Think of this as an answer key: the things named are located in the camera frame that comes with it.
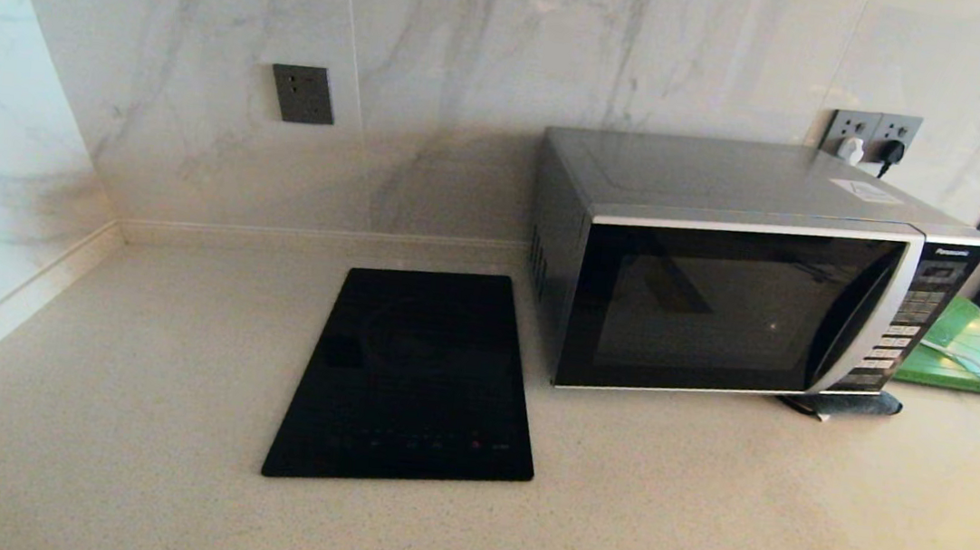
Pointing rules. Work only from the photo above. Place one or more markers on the dark grey wall socket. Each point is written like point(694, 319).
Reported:
point(303, 94)

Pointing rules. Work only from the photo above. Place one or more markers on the white power plug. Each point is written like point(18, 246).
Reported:
point(851, 150)

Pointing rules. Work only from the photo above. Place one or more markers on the black power plug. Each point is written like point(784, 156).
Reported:
point(892, 151)

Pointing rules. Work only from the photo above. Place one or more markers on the dark cloth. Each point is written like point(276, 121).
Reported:
point(850, 404)

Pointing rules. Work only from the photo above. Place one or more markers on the silver Panasonic microwave oven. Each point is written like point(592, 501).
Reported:
point(737, 178)

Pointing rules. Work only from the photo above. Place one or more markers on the black glass induction cooktop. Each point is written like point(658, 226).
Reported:
point(410, 385)

